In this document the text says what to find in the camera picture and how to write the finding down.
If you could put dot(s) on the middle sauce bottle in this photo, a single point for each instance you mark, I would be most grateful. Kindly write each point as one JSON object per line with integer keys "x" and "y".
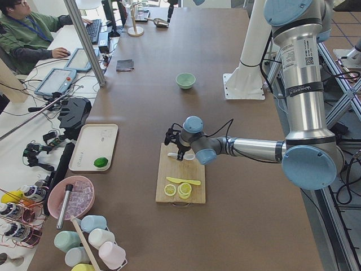
{"x": 12, "y": 210}

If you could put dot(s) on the white cup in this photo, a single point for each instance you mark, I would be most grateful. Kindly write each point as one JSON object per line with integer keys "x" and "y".
{"x": 98, "y": 237}

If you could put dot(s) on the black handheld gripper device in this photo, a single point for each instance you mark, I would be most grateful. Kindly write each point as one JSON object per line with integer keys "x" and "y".
{"x": 51, "y": 140}

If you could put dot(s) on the copper wire bottle rack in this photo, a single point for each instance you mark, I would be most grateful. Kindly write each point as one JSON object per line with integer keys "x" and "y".
{"x": 33, "y": 217}

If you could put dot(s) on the near teach pendant tablet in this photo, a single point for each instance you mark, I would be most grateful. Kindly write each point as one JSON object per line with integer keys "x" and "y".
{"x": 57, "y": 81}

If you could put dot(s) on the wooden cup rack stick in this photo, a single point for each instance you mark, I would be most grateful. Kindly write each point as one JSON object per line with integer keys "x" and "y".
{"x": 85, "y": 243}

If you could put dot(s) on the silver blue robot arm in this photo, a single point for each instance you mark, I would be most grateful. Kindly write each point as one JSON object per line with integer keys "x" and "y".
{"x": 309, "y": 155}

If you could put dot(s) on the lower sauce bottle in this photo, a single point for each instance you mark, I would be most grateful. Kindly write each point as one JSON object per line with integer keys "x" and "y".
{"x": 16, "y": 231}

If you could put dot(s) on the wooden stand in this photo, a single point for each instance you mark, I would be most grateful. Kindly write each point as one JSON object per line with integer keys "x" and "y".
{"x": 134, "y": 30}

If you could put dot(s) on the seated person in green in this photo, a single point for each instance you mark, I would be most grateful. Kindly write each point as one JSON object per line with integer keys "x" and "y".
{"x": 28, "y": 35}

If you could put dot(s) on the green ceramic bowl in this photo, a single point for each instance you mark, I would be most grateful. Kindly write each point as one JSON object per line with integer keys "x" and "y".
{"x": 185, "y": 80}

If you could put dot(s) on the black computer monitor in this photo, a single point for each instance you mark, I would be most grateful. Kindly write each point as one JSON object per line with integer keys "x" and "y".
{"x": 110, "y": 17}

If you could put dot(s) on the aluminium frame post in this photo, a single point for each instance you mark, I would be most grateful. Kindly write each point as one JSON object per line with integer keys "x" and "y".
{"x": 76, "y": 17}

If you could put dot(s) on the grey-blue cup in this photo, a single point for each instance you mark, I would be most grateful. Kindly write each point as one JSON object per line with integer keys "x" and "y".
{"x": 76, "y": 256}

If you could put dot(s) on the long black bar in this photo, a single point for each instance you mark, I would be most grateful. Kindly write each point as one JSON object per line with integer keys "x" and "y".
{"x": 59, "y": 174}

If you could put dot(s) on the green lime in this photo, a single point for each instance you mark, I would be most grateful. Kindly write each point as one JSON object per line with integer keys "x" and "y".
{"x": 100, "y": 162}

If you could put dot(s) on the pink bowl of ice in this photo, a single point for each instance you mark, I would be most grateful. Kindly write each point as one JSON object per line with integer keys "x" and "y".
{"x": 82, "y": 197}

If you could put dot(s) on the green cup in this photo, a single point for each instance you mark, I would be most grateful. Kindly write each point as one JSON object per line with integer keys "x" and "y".
{"x": 66, "y": 240}

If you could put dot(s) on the metal scoop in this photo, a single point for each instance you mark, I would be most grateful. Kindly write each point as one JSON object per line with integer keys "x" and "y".
{"x": 158, "y": 22}

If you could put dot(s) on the single lemon slice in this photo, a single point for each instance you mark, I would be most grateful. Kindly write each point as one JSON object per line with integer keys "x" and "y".
{"x": 170, "y": 190}

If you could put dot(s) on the white rabbit tray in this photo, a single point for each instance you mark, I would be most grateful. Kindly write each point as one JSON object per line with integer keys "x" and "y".
{"x": 94, "y": 141}

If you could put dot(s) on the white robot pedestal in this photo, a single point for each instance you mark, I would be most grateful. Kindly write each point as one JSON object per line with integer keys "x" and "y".
{"x": 246, "y": 82}

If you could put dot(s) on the wooden cutting board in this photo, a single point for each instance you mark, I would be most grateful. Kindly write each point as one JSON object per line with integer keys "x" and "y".
{"x": 189, "y": 170}

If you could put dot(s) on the yellow lemon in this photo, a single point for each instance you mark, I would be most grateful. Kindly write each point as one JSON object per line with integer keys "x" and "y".
{"x": 12, "y": 197}

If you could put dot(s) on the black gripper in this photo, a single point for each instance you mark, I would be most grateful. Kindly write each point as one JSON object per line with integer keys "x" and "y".
{"x": 183, "y": 147}

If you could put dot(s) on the pink cup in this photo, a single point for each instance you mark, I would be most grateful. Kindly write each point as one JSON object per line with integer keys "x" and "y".
{"x": 112, "y": 255}

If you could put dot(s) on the blue cup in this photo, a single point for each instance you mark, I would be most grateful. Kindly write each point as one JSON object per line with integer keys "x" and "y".
{"x": 91, "y": 222}

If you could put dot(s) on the yellow cup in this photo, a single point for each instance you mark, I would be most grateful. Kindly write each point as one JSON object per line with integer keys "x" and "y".
{"x": 83, "y": 267}

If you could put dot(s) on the white ceramic spoon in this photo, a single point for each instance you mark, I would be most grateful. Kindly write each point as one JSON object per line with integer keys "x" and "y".
{"x": 189, "y": 157}

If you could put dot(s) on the stacked lemon slices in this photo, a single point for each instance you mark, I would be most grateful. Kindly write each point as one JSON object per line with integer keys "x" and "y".
{"x": 184, "y": 190}

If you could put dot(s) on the teach pendant tablet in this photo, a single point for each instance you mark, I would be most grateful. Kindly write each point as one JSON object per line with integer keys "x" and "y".
{"x": 57, "y": 81}
{"x": 79, "y": 61}

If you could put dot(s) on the far teach pendant tablet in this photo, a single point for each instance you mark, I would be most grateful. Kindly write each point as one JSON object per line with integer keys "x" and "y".
{"x": 79, "y": 61}

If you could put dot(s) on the upper sauce bottle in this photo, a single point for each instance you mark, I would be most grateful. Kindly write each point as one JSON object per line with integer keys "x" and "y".
{"x": 34, "y": 193}

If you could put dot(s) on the sauce bottle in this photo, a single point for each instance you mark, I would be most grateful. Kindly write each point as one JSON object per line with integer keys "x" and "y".
{"x": 12, "y": 210}
{"x": 16, "y": 231}
{"x": 34, "y": 193}

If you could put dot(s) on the yellow plastic knife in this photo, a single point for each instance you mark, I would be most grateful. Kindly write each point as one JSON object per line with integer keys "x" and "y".
{"x": 179, "y": 180}

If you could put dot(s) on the dark folded cloth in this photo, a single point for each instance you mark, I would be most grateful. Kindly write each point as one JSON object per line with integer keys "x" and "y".
{"x": 124, "y": 65}

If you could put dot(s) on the black keyboard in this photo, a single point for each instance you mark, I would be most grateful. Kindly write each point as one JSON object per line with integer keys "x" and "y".
{"x": 93, "y": 30}

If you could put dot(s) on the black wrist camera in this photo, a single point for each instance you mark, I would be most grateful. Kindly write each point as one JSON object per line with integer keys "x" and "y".
{"x": 171, "y": 136}

